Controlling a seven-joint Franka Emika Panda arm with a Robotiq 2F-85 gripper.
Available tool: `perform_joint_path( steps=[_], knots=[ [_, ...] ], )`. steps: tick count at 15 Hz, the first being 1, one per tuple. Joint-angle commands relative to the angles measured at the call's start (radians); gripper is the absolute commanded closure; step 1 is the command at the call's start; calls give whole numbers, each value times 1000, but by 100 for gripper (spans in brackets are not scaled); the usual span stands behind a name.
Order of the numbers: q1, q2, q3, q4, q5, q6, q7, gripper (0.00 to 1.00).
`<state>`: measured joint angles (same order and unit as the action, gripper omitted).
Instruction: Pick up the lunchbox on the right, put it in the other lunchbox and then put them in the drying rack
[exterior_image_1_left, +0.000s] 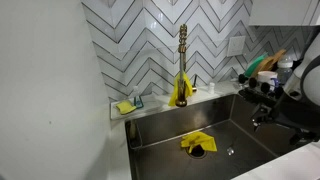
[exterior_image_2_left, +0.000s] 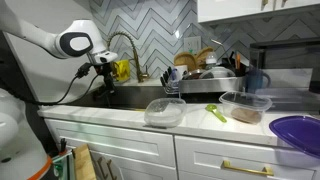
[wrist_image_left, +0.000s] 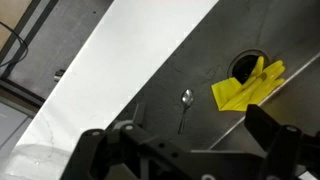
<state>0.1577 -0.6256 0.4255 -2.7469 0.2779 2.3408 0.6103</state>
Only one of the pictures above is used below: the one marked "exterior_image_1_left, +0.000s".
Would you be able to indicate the yellow sponge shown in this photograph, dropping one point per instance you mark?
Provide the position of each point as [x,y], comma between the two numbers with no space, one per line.
[125,107]

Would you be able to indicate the wooden cutting board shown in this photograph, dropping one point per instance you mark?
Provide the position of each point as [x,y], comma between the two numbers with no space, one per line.
[277,57]
[261,66]

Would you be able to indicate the clear baby bottle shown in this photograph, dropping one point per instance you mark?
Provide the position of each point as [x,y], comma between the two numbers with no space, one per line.
[284,68]

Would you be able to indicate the yellow cloth with long drape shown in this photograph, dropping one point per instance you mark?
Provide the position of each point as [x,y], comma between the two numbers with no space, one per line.
[173,95]

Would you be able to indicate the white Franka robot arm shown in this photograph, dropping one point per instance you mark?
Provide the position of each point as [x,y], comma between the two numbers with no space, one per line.
[311,83]

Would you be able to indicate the metal dish drying rack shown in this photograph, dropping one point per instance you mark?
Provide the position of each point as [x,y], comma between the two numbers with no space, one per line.
[254,95]

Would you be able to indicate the black sink drain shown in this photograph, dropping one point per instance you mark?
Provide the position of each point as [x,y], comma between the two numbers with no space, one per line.
[197,152]

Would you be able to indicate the clear teal soap dispenser brush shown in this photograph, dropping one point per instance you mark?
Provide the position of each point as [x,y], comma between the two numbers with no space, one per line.
[137,100]

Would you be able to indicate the white sponge tray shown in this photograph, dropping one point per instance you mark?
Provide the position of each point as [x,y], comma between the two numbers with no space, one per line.
[150,106]

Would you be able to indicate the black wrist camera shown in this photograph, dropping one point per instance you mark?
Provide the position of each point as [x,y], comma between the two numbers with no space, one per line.
[301,137]

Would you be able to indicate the gold spring kitchen faucet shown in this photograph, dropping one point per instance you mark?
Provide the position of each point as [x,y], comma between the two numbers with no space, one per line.
[182,40]

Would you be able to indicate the small white bottle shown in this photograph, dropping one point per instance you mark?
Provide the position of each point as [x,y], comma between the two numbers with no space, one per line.
[211,88]

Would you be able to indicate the white upper cabinet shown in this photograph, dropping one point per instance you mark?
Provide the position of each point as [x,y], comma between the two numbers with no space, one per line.
[280,12]

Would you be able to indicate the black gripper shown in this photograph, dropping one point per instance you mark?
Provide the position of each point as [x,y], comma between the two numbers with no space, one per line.
[293,113]

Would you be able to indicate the stainless steel sink basin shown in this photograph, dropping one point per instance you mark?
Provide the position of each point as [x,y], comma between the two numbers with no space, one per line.
[166,163]

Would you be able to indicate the crumpled yellow cloth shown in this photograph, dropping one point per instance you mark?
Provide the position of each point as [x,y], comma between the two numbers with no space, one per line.
[200,140]

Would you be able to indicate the white mug blue print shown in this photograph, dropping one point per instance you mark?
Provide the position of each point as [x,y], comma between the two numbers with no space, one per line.
[266,77]

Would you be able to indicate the white wall outlet plate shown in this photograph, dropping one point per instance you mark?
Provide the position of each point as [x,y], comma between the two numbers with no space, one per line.
[236,46]

